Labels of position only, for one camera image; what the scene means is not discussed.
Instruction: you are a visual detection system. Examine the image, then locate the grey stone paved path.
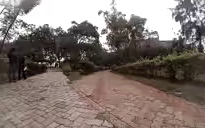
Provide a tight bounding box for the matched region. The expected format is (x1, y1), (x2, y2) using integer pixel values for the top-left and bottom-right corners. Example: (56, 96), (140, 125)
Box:
(0, 71), (124, 128)

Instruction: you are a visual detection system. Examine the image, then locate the red brick path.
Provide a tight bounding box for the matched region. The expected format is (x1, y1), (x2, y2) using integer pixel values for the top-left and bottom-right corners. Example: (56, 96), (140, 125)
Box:
(71, 69), (205, 128)

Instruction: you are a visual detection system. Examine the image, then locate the building with dark roof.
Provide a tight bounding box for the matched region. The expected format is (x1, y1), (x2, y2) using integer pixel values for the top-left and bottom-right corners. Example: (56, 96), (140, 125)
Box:
(136, 38), (176, 58)

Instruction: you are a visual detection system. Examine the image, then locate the grass verge with bare soil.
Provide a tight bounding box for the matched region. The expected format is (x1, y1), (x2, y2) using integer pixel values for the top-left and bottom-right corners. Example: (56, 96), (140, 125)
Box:
(123, 73), (205, 111)

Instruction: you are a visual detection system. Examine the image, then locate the row of trees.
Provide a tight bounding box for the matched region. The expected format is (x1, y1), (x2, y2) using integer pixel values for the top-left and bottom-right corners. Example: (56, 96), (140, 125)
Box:
(0, 0), (205, 68)

